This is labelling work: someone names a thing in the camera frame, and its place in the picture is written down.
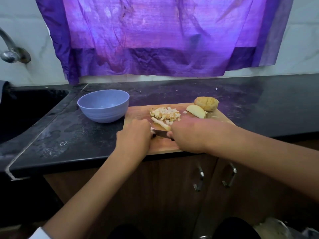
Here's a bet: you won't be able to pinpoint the person's right hand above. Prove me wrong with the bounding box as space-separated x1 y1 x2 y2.
166 116 223 154

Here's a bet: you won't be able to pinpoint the person's left hand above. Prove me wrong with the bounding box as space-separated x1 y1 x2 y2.
114 118 155 165

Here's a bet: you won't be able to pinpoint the potato slice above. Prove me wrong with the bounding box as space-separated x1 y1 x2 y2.
186 104 208 120

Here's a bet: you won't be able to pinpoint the black handled knife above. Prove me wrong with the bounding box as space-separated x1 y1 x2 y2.
151 128 172 140

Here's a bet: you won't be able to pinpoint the rounded potato end piece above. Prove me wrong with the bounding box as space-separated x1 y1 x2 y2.
194 96 220 113

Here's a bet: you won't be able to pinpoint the tan potato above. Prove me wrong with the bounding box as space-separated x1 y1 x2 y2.
152 117 171 131

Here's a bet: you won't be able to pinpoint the pile of diced potato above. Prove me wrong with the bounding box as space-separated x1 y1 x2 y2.
150 106 182 122

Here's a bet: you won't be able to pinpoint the blue bowl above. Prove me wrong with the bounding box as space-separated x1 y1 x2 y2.
77 89 131 123

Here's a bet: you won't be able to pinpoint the person's left forearm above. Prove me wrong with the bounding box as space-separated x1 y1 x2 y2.
42 152 143 239

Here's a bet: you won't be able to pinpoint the person's right forearm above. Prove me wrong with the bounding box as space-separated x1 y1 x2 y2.
214 122 319 199

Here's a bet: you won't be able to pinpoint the person's dark trousers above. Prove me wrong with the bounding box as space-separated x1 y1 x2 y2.
107 216 262 239

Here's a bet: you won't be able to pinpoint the wooden cutting board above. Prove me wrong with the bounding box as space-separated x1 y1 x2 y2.
122 102 236 156

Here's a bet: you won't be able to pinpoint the purple cloth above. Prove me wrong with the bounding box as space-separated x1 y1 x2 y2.
35 0 295 86

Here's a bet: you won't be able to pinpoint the dark sink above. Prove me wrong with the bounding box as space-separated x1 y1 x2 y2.
0 88 69 145

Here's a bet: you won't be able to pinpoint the red and white plastic bag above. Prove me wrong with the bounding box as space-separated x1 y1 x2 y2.
254 217 319 239

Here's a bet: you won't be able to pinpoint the grey cloth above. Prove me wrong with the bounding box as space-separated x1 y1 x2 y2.
0 80 10 103

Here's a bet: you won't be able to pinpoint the metal faucet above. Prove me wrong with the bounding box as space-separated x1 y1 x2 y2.
0 28 32 64

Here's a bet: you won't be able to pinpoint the metal cabinet handle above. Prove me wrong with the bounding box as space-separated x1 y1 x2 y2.
193 165 205 192
222 162 238 189

